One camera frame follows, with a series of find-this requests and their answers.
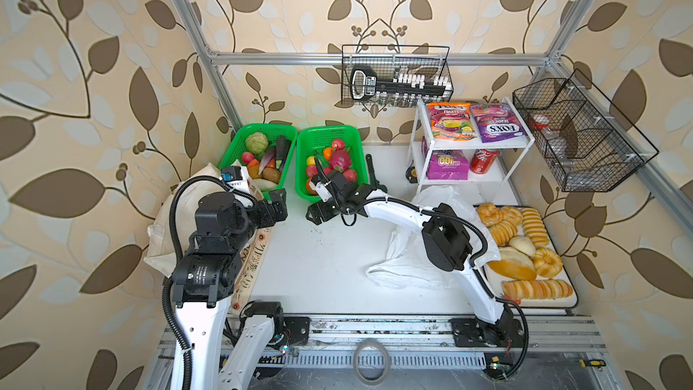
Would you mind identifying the purple snack packet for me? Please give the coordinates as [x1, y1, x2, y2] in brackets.
[426, 150, 469, 181]

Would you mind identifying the cream floral tote bag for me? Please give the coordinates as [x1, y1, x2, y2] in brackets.
[143, 162, 272, 315]

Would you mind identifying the red cola can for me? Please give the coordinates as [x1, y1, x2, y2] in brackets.
[469, 148, 500, 175]

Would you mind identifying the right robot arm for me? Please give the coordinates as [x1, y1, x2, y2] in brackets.
[306, 172, 514, 348]

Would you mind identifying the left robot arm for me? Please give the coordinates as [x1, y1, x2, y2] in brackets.
[162, 168, 310, 389]

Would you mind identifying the pink red apple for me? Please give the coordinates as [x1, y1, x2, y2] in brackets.
[343, 169, 357, 182]

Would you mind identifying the white gourd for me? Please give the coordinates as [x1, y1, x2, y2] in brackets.
[251, 178, 278, 192]

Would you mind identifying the dark green pipe wrench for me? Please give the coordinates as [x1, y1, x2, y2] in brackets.
[366, 153, 388, 193]

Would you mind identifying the brown potato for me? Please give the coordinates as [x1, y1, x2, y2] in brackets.
[262, 167, 282, 184]

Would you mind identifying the pink dragon fruit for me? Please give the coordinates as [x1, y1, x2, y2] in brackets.
[330, 149, 352, 173]

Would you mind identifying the orange fruit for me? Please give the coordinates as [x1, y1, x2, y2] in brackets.
[322, 146, 334, 162]

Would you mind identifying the pink radish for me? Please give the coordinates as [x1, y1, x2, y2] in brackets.
[241, 152, 256, 164]

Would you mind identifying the light purple eggplant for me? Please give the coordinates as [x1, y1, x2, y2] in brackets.
[258, 146, 276, 175]

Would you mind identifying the right green fruit basket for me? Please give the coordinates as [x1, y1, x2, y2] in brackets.
[295, 126, 369, 203]

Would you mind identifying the black yellow tape measure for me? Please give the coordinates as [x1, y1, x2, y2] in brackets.
[405, 166, 418, 184]

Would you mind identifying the green cabbage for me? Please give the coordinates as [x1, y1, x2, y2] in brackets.
[245, 132, 269, 156]

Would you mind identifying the dark green cucumber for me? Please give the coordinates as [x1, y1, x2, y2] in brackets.
[275, 135, 291, 167]

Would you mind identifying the left green vegetable basket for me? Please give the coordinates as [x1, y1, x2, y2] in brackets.
[218, 124, 298, 200]

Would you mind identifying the white plastic bag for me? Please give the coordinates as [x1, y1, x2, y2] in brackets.
[365, 184, 502, 291]

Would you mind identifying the black tool set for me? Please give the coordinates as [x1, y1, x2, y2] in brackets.
[346, 65, 453, 104]

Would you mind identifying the white two-tier shelf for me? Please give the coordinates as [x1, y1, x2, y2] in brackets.
[408, 97, 536, 192]

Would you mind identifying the orange snack bag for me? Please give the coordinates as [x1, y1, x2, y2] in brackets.
[427, 102, 476, 142]

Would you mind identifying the tape roll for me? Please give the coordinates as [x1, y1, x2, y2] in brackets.
[352, 339, 393, 386]

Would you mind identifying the purple Fox's candy bag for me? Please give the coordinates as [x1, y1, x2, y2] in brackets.
[470, 103, 526, 144]

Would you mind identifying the bread tray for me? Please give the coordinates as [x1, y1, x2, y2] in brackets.
[476, 203, 579, 310]

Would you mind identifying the plastic bottle red cap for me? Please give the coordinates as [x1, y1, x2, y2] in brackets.
[532, 114, 568, 159]

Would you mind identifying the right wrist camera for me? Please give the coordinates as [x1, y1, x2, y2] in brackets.
[309, 177, 332, 202]

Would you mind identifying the back black wire basket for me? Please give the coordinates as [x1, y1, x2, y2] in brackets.
[341, 43, 454, 108]

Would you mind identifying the black wire basket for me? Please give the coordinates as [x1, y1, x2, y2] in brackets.
[513, 69, 660, 192]
[341, 43, 454, 108]

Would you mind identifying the right black wire basket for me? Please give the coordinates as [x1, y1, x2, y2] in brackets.
[513, 69, 660, 192]

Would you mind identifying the yellow handled screwdriver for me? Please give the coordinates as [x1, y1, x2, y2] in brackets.
[579, 359, 606, 370]

